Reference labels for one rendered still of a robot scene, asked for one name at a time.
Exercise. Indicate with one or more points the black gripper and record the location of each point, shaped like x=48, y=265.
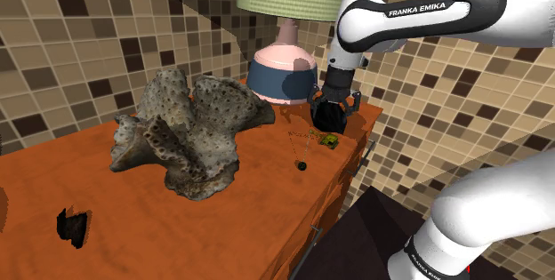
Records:
x=338, y=82

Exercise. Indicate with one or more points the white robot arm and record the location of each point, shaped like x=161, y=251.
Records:
x=485, y=209

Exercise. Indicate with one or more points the black rounded vessel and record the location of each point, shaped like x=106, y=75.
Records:
x=329, y=119

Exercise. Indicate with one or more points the yellow green toy crane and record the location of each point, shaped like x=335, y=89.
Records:
x=329, y=140

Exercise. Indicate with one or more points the green shade pink blue lamp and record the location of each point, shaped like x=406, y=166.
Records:
x=282, y=75

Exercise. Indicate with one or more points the grey porous coral sculpture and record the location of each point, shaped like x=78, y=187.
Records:
x=204, y=132

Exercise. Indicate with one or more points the dark robot stand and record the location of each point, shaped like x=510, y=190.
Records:
x=360, y=236

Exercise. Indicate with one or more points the orange wooden chest of drawers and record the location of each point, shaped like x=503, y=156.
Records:
x=143, y=236

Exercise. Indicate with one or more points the small dark brown block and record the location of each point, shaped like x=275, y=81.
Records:
x=73, y=228

